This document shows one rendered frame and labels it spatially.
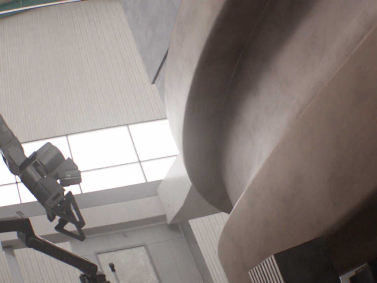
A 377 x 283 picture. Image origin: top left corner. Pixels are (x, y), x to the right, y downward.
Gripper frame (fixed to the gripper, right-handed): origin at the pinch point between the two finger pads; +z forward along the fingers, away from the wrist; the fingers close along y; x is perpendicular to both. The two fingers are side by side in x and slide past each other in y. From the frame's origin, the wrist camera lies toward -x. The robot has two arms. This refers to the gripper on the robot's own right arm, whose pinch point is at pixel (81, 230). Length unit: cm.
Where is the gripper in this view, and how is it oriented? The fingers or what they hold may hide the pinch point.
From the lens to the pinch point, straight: 111.5
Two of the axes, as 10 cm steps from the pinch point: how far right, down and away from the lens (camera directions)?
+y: -2.1, 4.8, 8.5
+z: 7.6, 6.3, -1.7
